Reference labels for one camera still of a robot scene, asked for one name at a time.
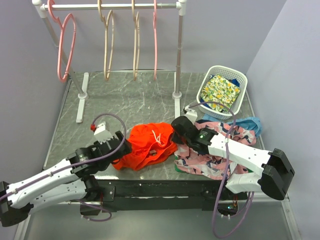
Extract white plastic basket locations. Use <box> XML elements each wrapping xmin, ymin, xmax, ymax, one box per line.
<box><xmin>196</xmin><ymin>65</ymin><xmax>248</xmax><ymax>120</ymax></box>

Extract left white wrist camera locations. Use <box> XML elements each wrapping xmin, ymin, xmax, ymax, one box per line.
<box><xmin>90</xmin><ymin>121</ymin><xmax>113</xmax><ymax>144</ymax></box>

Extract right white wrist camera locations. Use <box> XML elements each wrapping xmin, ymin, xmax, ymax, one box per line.
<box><xmin>183</xmin><ymin>105</ymin><xmax>198</xmax><ymax>124</ymax></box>

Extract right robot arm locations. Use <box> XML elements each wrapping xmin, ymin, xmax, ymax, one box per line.
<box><xmin>171</xmin><ymin>116</ymin><xmax>295</xmax><ymax>201</ymax></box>

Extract pink hanger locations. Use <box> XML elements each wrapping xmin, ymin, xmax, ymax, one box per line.
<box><xmin>47</xmin><ymin>0</ymin><xmax>77</xmax><ymax>83</ymax></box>
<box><xmin>152</xmin><ymin>0</ymin><xmax>158</xmax><ymax>81</ymax></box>

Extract light blue garment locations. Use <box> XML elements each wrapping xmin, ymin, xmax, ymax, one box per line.
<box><xmin>197</xmin><ymin>114</ymin><xmax>263</xmax><ymax>137</ymax></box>

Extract beige hanger left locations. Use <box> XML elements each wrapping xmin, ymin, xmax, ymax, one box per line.
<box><xmin>97</xmin><ymin>0</ymin><xmax>115</xmax><ymax>82</ymax></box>

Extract beige hanger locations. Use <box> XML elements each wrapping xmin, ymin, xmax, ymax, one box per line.
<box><xmin>97</xmin><ymin>0</ymin><xmax>115</xmax><ymax>82</ymax></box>
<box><xmin>131</xmin><ymin>0</ymin><xmax>140</xmax><ymax>81</ymax></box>

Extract beige hanger right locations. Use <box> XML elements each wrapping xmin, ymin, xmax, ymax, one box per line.
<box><xmin>131</xmin><ymin>0</ymin><xmax>140</xmax><ymax>81</ymax></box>

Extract blue cloth in basket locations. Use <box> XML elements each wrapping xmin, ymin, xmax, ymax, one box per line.
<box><xmin>229</xmin><ymin>79</ymin><xmax>240</xmax><ymax>88</ymax></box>

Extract white clothes rack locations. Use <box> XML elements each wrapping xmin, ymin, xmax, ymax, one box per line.
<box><xmin>32</xmin><ymin>0</ymin><xmax>187</xmax><ymax>123</ymax></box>

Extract lemon print cloth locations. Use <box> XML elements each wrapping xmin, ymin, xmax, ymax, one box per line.
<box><xmin>200</xmin><ymin>75</ymin><xmax>241</xmax><ymax>113</ymax></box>

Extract purple cable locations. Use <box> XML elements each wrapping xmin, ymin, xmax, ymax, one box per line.
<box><xmin>187</xmin><ymin>101</ymin><xmax>255</xmax><ymax>239</ymax></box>
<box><xmin>0</xmin><ymin>113</ymin><xmax>127</xmax><ymax>223</ymax></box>

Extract pink patterned garment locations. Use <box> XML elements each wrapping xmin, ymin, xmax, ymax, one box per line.
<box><xmin>174</xmin><ymin>121</ymin><xmax>258</xmax><ymax>180</ymax></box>

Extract orange shorts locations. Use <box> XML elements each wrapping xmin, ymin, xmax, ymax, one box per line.
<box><xmin>113</xmin><ymin>122</ymin><xmax>177</xmax><ymax>171</ymax></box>

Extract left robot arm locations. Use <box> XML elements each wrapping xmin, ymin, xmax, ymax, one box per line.
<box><xmin>0</xmin><ymin>131</ymin><xmax>132</xmax><ymax>227</ymax></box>

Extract black base bar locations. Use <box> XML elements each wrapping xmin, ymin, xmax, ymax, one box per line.
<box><xmin>79</xmin><ymin>178</ymin><xmax>241</xmax><ymax>216</ymax></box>

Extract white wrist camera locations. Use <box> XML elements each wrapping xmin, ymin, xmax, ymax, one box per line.
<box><xmin>183</xmin><ymin>105</ymin><xmax>198</xmax><ymax>124</ymax></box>
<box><xmin>90</xmin><ymin>121</ymin><xmax>113</xmax><ymax>144</ymax></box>

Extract green tray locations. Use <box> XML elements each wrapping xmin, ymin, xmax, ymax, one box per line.
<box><xmin>174</xmin><ymin>163</ymin><xmax>185</xmax><ymax>173</ymax></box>

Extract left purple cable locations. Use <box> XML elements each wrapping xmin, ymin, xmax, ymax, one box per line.
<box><xmin>0</xmin><ymin>113</ymin><xmax>127</xmax><ymax>223</ymax></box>

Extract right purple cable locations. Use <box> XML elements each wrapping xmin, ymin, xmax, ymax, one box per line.
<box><xmin>187</xmin><ymin>101</ymin><xmax>255</xmax><ymax>239</ymax></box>

